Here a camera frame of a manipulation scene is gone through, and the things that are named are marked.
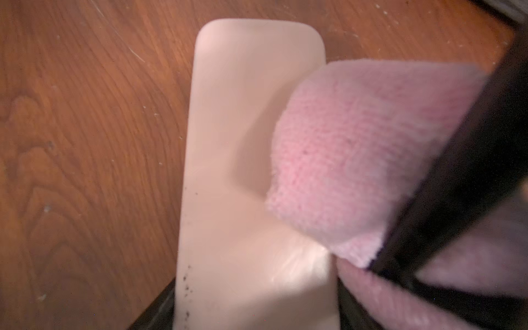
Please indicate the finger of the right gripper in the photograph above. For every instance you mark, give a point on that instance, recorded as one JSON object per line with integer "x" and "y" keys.
{"x": 483, "y": 163}

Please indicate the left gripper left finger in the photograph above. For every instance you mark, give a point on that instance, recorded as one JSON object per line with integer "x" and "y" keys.
{"x": 159, "y": 315}

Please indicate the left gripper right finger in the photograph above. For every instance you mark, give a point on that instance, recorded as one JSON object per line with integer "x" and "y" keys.
{"x": 352, "y": 315}

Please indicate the pink eyeglass case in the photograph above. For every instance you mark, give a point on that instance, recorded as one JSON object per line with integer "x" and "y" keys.
{"x": 238, "y": 266}

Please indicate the pink microfiber cloth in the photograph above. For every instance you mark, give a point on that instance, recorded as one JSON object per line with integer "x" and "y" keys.
{"x": 357, "y": 140}

